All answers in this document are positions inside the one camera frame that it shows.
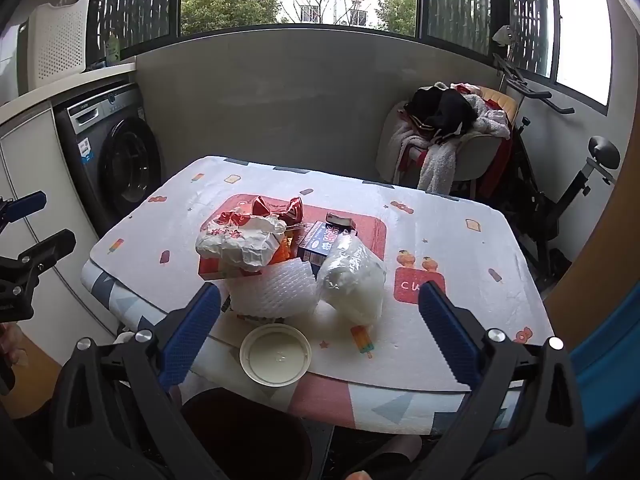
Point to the blue cardboard box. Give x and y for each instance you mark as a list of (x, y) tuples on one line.
[(317, 245)]

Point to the beige chair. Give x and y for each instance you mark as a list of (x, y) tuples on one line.
[(475, 157)]

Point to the dark lattice window screen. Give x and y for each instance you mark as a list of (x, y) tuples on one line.
[(135, 5), (475, 5)]

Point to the dark trash bin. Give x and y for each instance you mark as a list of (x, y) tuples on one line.
[(245, 435)]

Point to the black jacket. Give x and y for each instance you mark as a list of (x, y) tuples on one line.
[(445, 110)]

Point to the sliding window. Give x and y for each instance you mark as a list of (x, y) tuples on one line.
[(582, 35)]

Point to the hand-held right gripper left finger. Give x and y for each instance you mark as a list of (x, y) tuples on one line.
[(192, 332)]

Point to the blue cloth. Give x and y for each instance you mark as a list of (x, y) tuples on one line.
[(610, 370)]

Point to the white foam net sleeve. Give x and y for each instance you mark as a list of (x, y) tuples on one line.
[(272, 292)]

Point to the crushed red can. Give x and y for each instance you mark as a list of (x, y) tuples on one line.
[(272, 208)]

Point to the white plastic bag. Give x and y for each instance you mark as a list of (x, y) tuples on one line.
[(235, 242)]

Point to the person's left hand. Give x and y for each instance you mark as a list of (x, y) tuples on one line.
[(12, 352)]

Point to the green bottle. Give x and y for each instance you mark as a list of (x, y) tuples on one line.
[(113, 47)]

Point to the white fleece robe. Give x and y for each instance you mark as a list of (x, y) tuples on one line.
[(440, 165)]

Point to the clear plastic bag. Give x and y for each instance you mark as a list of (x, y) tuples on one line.
[(352, 280)]

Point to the printed cartoon blanket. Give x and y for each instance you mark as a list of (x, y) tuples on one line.
[(450, 240)]

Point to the orange foam net sleeve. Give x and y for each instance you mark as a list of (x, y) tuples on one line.
[(286, 252)]

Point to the white plastic lid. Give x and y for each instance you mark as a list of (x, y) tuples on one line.
[(275, 355)]

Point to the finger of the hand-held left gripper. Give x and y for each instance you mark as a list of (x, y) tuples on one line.
[(25, 206), (47, 250)]

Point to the wooden door panel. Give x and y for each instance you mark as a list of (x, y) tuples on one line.
[(605, 235)]

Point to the black exercise bike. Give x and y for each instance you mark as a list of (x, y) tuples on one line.
[(540, 200)]

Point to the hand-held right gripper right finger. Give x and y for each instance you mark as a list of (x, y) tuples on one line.
[(445, 332)]

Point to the grey washing machine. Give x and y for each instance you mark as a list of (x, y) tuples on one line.
[(120, 160)]

